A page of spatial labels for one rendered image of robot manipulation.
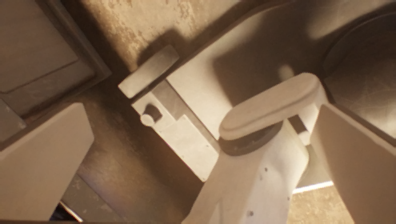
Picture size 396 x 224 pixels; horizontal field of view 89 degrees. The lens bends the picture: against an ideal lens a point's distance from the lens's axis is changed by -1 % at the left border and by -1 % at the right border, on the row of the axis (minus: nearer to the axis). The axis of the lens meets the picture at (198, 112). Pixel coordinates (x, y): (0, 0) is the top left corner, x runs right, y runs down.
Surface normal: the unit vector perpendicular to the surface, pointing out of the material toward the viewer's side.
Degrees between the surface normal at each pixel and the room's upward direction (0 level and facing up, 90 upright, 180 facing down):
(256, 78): 0
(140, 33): 0
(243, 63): 0
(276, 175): 72
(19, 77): 90
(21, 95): 90
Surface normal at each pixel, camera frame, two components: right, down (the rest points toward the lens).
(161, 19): -0.26, 0.53
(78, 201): 0.84, -0.29
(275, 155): 0.52, -0.08
